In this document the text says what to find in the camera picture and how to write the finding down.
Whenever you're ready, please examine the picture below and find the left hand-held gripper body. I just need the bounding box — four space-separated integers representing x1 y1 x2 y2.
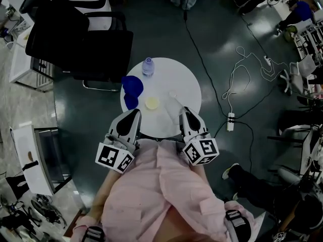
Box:
95 132 140 174

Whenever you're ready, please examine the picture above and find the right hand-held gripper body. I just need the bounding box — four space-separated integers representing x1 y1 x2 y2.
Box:
182 131 220 167

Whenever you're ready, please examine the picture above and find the yellow plastic cup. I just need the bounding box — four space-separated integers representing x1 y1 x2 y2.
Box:
144 96 161 110

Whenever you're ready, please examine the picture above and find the person's left forearm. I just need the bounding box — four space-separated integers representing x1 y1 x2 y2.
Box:
87 170 122 224

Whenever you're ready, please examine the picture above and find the person's right forearm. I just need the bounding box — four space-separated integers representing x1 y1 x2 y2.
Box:
190 164 210 186

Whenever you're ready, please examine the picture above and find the blue cloth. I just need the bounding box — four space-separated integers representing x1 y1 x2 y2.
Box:
121 75 144 110

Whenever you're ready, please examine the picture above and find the person's pink shirt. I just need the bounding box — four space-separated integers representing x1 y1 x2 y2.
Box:
73 139 258 242

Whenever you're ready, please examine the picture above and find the clear plastic water bottle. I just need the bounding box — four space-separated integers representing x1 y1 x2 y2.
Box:
141 56 155 77

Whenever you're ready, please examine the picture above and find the white side table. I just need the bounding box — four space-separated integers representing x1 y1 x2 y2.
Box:
9 125 74 196

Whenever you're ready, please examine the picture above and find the black office chair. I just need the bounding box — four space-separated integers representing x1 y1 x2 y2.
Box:
25 5 134 92

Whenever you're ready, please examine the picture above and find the black equipment pile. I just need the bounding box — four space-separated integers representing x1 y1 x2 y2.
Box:
0 193 68 242

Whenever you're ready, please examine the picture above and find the white swivel chair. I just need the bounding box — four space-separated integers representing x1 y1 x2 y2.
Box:
280 54 317 95

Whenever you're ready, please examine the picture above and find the green bag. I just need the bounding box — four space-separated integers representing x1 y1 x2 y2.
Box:
284 25 298 42

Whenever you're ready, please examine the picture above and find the white black-trimmed machine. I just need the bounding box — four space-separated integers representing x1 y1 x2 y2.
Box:
19 0 112 31

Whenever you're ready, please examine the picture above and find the white cable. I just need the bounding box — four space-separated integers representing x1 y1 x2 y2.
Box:
222 46 290 114

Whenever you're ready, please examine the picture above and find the black cable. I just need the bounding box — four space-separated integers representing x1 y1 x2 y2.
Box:
214 119 254 173
183 0 229 118

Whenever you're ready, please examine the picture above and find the person's right shoulder strap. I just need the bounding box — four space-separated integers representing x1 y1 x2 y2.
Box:
224 209 253 242

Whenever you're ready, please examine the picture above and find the person's shoulder strap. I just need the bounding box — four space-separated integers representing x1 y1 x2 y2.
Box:
224 209 253 242
83 226 106 242

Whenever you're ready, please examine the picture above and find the black handle tool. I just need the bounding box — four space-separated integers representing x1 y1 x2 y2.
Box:
22 160 40 171

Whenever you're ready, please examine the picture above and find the person's left shoulder strap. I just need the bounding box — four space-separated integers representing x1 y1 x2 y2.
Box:
83 226 106 242

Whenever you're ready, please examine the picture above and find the white metal-frame table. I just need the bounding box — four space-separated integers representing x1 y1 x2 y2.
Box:
9 41 55 93

